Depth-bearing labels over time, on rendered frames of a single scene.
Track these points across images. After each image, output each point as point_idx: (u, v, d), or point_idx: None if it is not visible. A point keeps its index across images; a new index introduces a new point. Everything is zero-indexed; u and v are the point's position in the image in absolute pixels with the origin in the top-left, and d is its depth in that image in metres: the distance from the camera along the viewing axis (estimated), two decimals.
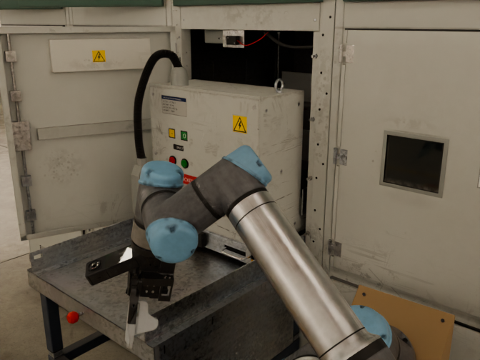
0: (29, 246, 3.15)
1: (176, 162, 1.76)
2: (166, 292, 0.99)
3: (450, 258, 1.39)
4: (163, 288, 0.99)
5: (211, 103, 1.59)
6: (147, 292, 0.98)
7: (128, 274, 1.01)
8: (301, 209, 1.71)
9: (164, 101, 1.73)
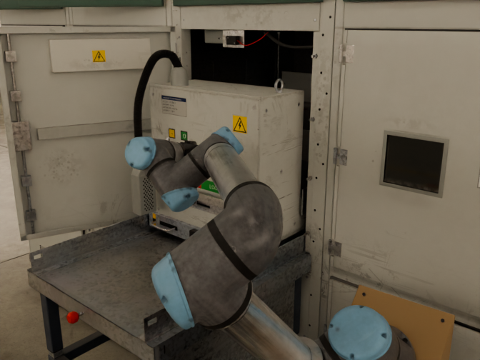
0: (29, 246, 3.15)
1: None
2: None
3: (450, 258, 1.39)
4: None
5: (211, 103, 1.59)
6: None
7: None
8: (301, 209, 1.71)
9: (164, 101, 1.73)
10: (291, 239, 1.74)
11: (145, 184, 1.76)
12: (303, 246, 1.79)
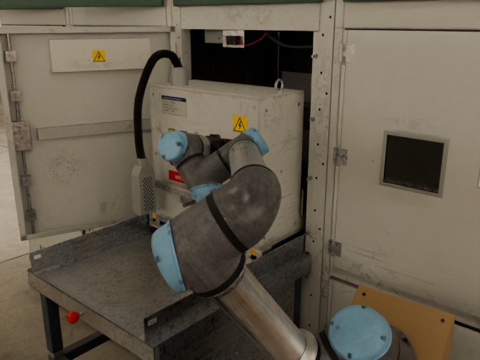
0: (29, 246, 3.15)
1: None
2: None
3: (450, 258, 1.39)
4: None
5: (211, 103, 1.59)
6: None
7: None
8: (301, 209, 1.71)
9: (164, 101, 1.73)
10: (291, 239, 1.74)
11: (145, 184, 1.76)
12: (303, 246, 1.79)
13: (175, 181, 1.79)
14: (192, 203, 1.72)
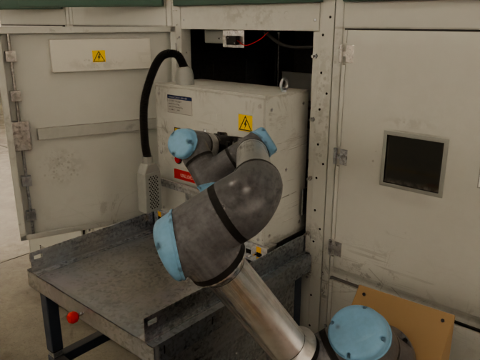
0: (29, 246, 3.15)
1: (181, 161, 1.78)
2: None
3: (450, 258, 1.39)
4: None
5: (217, 102, 1.61)
6: None
7: None
8: (301, 209, 1.71)
9: (170, 101, 1.75)
10: (296, 236, 1.76)
11: (151, 182, 1.78)
12: (303, 246, 1.79)
13: (181, 179, 1.81)
14: None
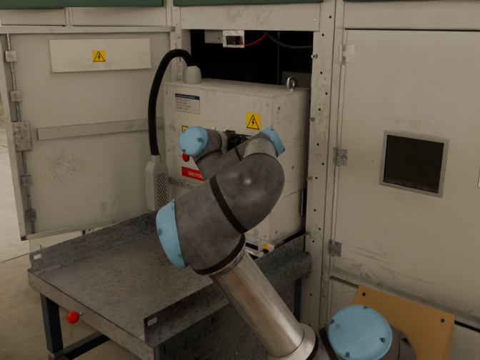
0: (29, 246, 3.15)
1: (188, 158, 1.80)
2: None
3: (450, 258, 1.39)
4: None
5: (225, 101, 1.63)
6: None
7: None
8: (301, 209, 1.71)
9: (178, 99, 1.78)
10: (302, 233, 1.78)
11: (158, 180, 1.81)
12: (303, 246, 1.79)
13: (188, 177, 1.83)
14: None
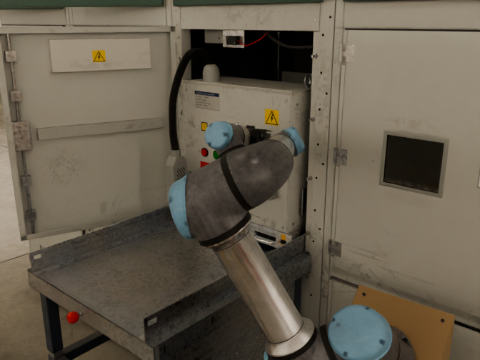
0: (29, 246, 3.15)
1: (207, 153, 1.87)
2: None
3: (450, 258, 1.39)
4: None
5: (244, 98, 1.70)
6: None
7: None
8: (301, 209, 1.71)
9: (197, 96, 1.84)
10: None
11: (178, 174, 1.88)
12: (303, 246, 1.79)
13: None
14: None
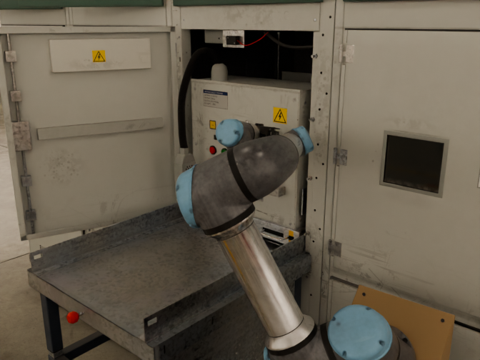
0: (29, 246, 3.15)
1: (216, 151, 1.90)
2: None
3: (450, 258, 1.39)
4: None
5: (253, 96, 1.73)
6: None
7: None
8: (301, 209, 1.71)
9: (206, 95, 1.87)
10: None
11: None
12: (303, 246, 1.79)
13: None
14: None
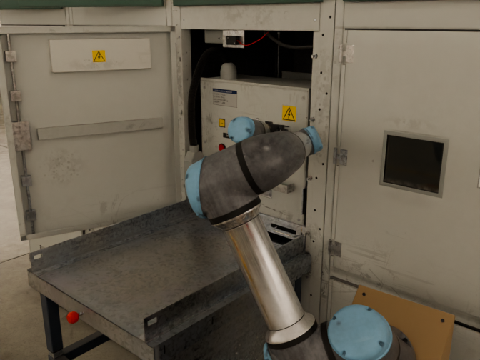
0: (29, 246, 3.15)
1: None
2: None
3: (450, 258, 1.39)
4: None
5: (262, 95, 1.77)
6: None
7: None
8: (301, 209, 1.71)
9: (215, 93, 1.91)
10: None
11: None
12: (303, 246, 1.79)
13: None
14: None
